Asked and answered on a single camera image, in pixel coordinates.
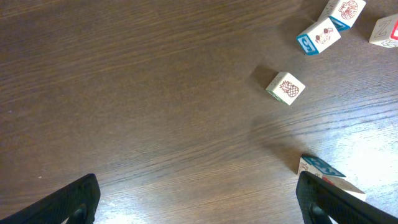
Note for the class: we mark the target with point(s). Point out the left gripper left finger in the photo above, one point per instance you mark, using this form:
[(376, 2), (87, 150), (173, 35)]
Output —
[(74, 203)]

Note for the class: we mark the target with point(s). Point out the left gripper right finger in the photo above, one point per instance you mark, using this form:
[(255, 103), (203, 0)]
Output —
[(320, 202)]

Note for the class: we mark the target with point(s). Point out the wooden block red bottom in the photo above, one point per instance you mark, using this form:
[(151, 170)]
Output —
[(323, 170)]

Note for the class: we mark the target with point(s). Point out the wooden block pineapple picture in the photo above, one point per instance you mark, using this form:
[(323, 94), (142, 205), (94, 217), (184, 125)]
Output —
[(285, 88)]

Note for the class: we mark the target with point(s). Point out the wooden block blue S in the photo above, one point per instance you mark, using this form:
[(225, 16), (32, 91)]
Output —
[(318, 37)]

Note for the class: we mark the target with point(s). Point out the red letter I block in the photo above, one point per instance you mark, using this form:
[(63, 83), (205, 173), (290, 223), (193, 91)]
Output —
[(385, 32)]

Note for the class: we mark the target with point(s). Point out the wooden block shell picture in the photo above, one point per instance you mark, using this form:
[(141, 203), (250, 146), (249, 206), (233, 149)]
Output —
[(343, 13)]

